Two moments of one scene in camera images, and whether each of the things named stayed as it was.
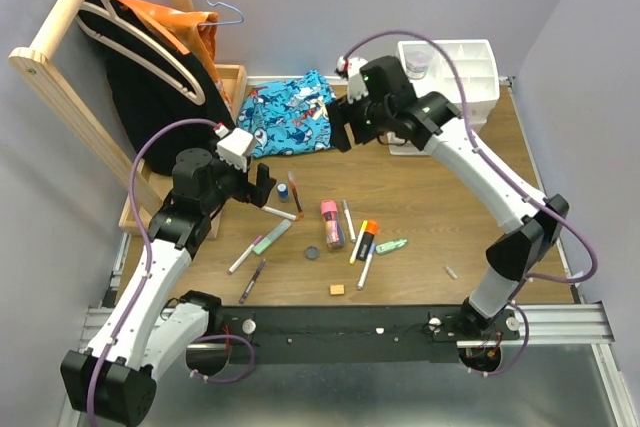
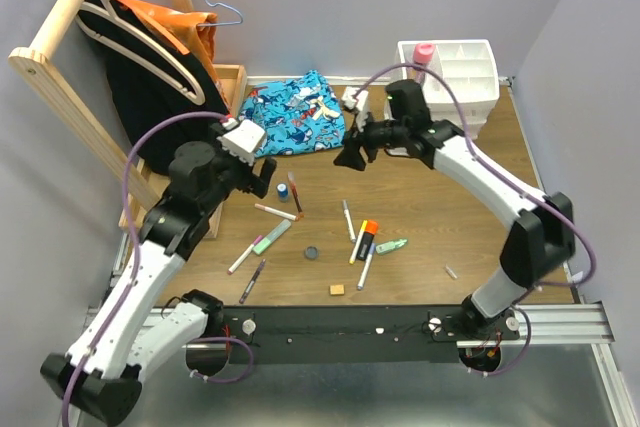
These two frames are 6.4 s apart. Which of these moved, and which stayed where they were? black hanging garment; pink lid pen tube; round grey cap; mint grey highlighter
Moved: pink lid pen tube
Stayed: black hanging garment; mint grey highlighter; round grey cap
